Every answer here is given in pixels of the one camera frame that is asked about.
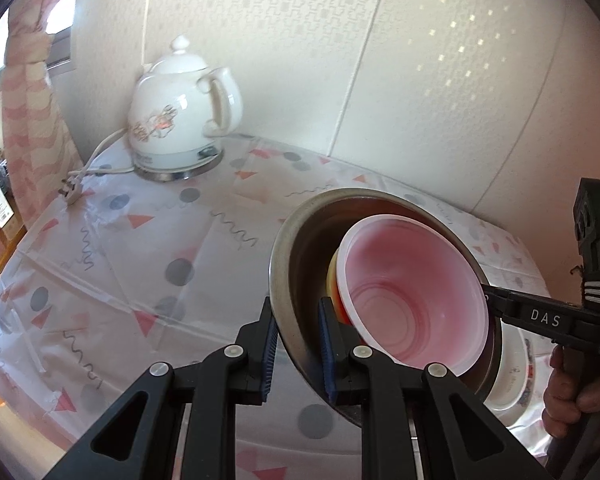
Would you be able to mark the white ceramic electric kettle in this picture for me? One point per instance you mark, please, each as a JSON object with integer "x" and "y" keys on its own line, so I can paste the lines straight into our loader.
{"x": 180, "y": 100}

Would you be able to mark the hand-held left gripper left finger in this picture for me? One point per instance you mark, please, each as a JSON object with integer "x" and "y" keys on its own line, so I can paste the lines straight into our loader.
{"x": 267, "y": 355}

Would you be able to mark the pink and white curtain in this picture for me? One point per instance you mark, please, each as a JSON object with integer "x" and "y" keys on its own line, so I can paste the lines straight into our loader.
{"x": 30, "y": 110}

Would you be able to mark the person's right hand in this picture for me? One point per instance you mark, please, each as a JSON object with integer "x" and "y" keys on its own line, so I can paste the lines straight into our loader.
{"x": 557, "y": 405}

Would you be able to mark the yellow plastic bowl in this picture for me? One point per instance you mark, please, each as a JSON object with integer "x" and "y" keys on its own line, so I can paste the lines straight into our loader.
{"x": 332, "y": 285}

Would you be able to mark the red plastic bowl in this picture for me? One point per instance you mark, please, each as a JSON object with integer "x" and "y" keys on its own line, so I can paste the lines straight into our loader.
{"x": 405, "y": 290}

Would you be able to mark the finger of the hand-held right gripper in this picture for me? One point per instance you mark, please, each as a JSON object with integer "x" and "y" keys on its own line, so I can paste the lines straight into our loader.
{"x": 545, "y": 317}

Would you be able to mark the large white floral plate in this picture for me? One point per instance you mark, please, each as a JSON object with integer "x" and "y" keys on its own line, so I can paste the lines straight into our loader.
{"x": 512, "y": 375}

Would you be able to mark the patterned plastic tablecloth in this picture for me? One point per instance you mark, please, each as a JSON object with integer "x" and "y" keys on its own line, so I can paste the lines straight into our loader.
{"x": 130, "y": 260}

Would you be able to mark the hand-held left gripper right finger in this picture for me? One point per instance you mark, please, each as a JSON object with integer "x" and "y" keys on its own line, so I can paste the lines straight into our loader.
{"x": 327, "y": 355}

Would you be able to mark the stainless steel bowl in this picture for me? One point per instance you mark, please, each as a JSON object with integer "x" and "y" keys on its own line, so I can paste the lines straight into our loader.
{"x": 305, "y": 260}

